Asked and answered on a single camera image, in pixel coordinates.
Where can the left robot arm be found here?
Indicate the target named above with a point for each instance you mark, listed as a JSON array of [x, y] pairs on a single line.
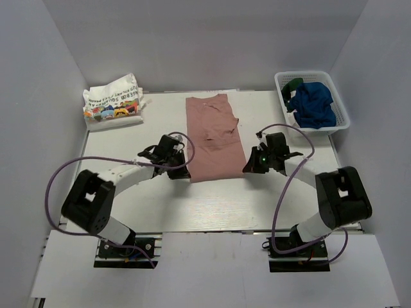
[[89, 202]]

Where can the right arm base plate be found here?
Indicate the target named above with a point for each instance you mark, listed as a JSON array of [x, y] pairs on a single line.
[[311, 259]]

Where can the white and green t shirt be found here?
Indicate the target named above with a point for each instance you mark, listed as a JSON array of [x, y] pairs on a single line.
[[289, 91]]

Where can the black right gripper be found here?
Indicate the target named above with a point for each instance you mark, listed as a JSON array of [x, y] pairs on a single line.
[[253, 165]]

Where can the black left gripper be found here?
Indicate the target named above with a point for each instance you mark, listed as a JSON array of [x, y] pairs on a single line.
[[183, 172]]

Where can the blue t shirt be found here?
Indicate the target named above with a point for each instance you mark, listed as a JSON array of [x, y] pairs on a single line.
[[312, 106]]

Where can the pink printed t shirt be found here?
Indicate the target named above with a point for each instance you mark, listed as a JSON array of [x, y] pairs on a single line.
[[217, 148]]

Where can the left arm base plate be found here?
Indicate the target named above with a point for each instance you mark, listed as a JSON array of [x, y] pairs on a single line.
[[111, 257]]

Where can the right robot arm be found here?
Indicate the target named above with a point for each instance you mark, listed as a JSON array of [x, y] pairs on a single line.
[[341, 196]]

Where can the white plastic basket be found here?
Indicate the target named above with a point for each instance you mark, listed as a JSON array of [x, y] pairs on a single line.
[[337, 106]]

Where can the folded white printed t shirt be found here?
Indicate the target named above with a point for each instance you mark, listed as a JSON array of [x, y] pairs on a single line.
[[116, 104]]

